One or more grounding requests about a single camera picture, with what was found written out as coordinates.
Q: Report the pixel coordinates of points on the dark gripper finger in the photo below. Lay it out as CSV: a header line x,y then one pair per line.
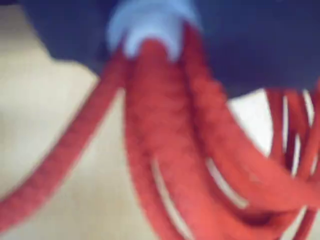
x,y
257,45
70,32

